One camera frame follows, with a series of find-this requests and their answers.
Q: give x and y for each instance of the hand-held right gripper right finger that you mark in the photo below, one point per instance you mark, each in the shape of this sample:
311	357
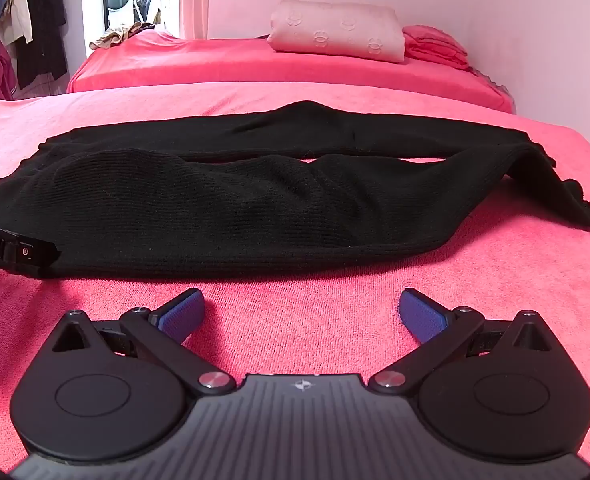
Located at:
420	315

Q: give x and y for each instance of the pink covered bed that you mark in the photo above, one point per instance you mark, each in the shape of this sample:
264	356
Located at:
235	67

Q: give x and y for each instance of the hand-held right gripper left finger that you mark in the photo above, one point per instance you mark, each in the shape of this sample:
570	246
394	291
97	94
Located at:
182	312

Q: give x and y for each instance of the pale pink pillow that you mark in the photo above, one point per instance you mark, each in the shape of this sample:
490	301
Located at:
337	30

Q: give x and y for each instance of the cream hanging garment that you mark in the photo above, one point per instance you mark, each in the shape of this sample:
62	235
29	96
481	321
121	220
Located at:
17	15

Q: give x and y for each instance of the pink folded cloth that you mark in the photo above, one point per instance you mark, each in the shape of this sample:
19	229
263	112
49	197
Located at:
435	47

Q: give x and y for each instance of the black knit pants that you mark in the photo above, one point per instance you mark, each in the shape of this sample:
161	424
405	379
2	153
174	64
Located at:
255	220

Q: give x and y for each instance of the beige crumpled cloth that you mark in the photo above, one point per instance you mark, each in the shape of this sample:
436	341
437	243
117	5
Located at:
117	37

